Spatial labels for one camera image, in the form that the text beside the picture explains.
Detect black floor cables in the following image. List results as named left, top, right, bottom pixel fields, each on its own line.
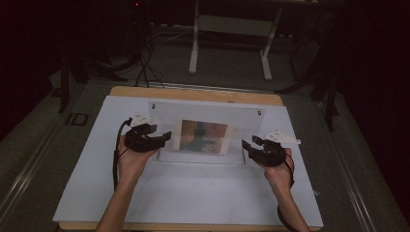
left=134, top=40, right=166, bottom=89

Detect wooden table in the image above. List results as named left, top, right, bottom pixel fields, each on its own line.
left=58, top=85, right=322, bottom=232

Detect white table mat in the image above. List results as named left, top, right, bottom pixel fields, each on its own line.
left=52, top=95, right=324, bottom=228

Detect black floor plate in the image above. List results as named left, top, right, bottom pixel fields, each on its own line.
left=65, top=112, right=89, bottom=127

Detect person's left hand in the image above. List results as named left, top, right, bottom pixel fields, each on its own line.
left=116, top=134, right=160, bottom=186

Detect black metal stand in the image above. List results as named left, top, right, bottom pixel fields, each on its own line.
left=274, top=28, right=342, bottom=132
left=57, top=44, right=129, bottom=114

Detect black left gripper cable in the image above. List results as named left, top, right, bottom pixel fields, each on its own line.
left=111, top=117, right=133, bottom=193

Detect person's right hand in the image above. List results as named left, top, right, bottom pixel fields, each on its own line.
left=261, top=147, right=295, bottom=195

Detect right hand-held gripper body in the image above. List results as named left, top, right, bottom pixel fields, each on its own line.
left=249, top=130, right=302, bottom=168

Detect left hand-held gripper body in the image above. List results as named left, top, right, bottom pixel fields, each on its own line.
left=124, top=111, right=162, bottom=154

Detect metal floor rail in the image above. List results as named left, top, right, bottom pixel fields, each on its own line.
left=312, top=99, right=380, bottom=232
left=0, top=120, right=64, bottom=223

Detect white metal desk frame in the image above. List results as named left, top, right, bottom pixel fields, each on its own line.
left=188, top=0, right=285, bottom=82

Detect clear acrylic photo frame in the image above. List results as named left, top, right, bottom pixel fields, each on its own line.
left=148, top=101, right=267, bottom=166

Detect photo print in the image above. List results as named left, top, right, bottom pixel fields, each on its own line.
left=171, top=118, right=236, bottom=157

